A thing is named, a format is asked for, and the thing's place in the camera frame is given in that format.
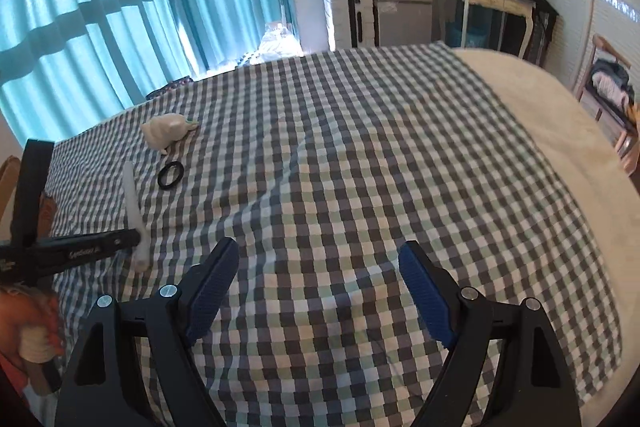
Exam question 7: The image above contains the thin white plastic tube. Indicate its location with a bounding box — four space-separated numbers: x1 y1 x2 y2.
122 161 152 274

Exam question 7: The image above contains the pile of clothes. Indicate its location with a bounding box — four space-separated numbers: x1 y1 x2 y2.
591 58 635 108

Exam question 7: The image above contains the white suitcase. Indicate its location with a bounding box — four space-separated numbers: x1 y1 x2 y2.
322 0 377 52

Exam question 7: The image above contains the wooden chair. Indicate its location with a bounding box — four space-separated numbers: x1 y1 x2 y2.
575 33 640 158

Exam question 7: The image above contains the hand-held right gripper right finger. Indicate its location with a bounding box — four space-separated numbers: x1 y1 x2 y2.
399 241 583 427

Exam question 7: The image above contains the grey small fridge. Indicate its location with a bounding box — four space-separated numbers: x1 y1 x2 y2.
371 0 437 48

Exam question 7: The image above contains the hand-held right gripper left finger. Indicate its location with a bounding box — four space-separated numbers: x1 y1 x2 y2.
54 237 240 427

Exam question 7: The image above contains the clear plastic bag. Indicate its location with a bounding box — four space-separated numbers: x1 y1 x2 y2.
259 21 302 58

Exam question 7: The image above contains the teal storage bin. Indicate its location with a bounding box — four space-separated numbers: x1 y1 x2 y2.
444 24 487 48

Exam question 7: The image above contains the green checked cloth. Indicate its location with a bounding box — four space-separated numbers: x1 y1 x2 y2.
42 41 625 427

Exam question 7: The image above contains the black hanging cloth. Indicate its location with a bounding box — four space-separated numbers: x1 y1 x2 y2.
529 0 559 65

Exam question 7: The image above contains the black bracelet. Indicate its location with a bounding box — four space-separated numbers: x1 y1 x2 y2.
157 160 185 190

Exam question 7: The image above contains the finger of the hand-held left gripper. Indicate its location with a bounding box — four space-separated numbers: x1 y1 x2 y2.
35 228 142 279

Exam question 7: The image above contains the person's left hand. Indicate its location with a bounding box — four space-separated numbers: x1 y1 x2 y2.
0 286 67 375

